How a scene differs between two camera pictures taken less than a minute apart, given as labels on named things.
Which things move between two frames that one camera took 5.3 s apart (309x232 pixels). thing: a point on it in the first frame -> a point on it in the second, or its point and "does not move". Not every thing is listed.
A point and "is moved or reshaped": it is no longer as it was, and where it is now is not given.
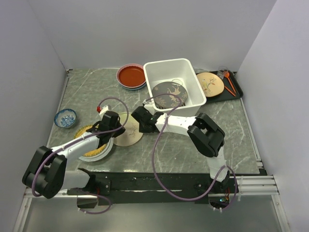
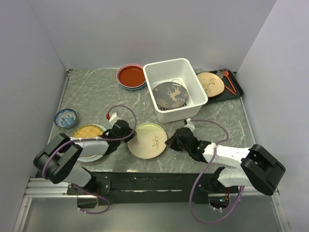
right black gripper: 142,129 -> 172,143
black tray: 232,89 does not move
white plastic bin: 180,71 does not move
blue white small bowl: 65,118 does not move
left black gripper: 119,123 -> 130,137
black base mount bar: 124,188 does not move
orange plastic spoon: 227,74 does not move
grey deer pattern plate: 169,87 does not move
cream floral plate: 132,136 is moved or reshaped
